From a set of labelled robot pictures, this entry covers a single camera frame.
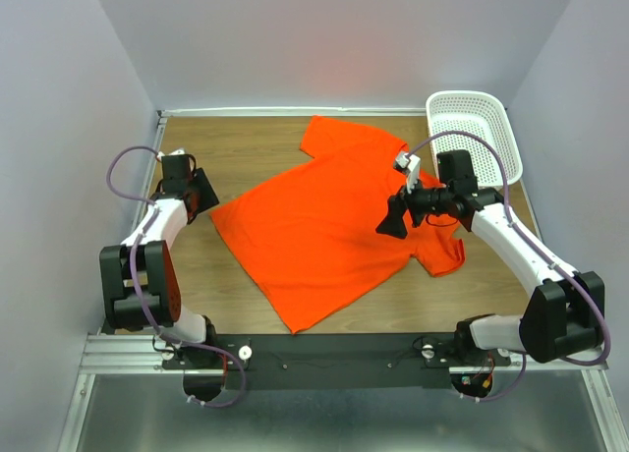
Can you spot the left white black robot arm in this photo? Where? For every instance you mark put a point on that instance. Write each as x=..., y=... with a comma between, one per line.
x=138, y=278

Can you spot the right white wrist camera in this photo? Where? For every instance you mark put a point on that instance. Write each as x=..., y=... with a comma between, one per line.
x=409, y=164

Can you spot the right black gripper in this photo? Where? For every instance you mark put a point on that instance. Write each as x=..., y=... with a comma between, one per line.
x=392, y=223

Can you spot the aluminium frame rail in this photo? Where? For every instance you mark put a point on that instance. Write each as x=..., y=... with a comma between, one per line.
x=120, y=354

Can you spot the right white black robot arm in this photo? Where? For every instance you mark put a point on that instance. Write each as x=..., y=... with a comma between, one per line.
x=562, y=317

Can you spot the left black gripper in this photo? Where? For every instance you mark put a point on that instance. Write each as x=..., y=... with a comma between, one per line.
x=208, y=196

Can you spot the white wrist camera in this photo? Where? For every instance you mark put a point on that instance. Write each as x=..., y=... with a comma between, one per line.
x=160, y=154
x=409, y=164

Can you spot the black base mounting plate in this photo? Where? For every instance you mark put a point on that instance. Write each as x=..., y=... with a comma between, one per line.
x=345, y=361

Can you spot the orange t shirt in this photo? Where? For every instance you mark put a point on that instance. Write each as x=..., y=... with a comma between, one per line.
x=307, y=237

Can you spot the white perforated plastic basket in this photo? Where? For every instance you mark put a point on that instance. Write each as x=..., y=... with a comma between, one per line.
x=477, y=122

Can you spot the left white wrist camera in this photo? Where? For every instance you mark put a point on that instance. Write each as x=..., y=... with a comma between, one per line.
x=160, y=154

